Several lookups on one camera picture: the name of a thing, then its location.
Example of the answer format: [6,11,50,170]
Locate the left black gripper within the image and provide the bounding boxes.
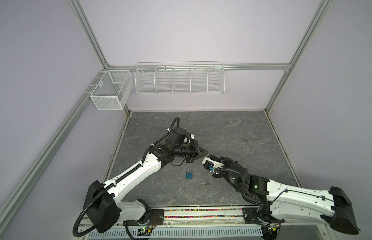
[174,139,209,163]

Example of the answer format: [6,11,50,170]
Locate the white wire shelf basket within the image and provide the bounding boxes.
[135,62,226,95]

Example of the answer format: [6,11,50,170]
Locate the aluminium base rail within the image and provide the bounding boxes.
[73,200,285,236]

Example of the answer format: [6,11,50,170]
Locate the blue padlock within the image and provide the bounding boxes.
[186,169,193,180]

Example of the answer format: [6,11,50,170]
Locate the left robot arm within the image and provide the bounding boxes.
[72,117,208,238]

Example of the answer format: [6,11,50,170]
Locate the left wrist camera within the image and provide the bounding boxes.
[184,134,195,144]

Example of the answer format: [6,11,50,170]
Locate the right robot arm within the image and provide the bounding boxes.
[202,155,360,235]

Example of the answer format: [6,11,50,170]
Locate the aluminium frame profiles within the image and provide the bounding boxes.
[0,0,336,232]

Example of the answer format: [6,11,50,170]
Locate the white vented cable duct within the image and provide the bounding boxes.
[85,226,263,240]

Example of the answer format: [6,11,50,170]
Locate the white mesh box basket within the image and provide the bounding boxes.
[90,70,134,111]

